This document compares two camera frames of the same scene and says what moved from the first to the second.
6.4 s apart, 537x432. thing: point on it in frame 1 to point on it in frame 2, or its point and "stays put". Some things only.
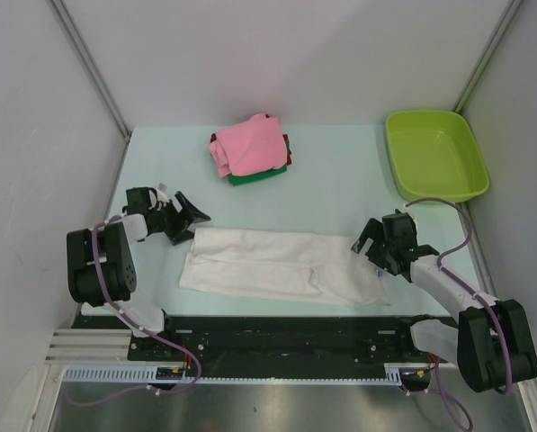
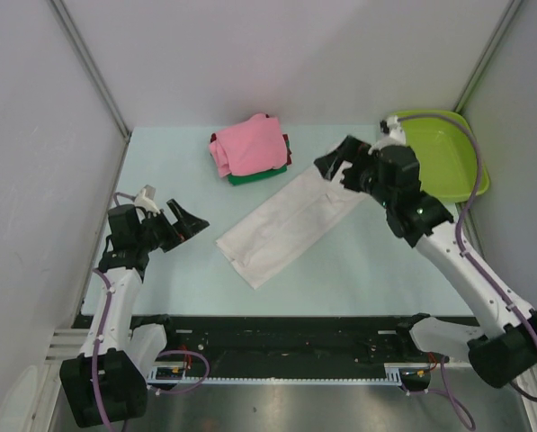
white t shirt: x=286 y=267 to x=269 y=237
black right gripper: x=375 y=230 to x=349 y=150
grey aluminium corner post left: x=72 y=31 stays put
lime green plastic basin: x=433 y=155 stays put
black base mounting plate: x=271 y=340 stays put
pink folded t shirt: x=255 y=146 stays put
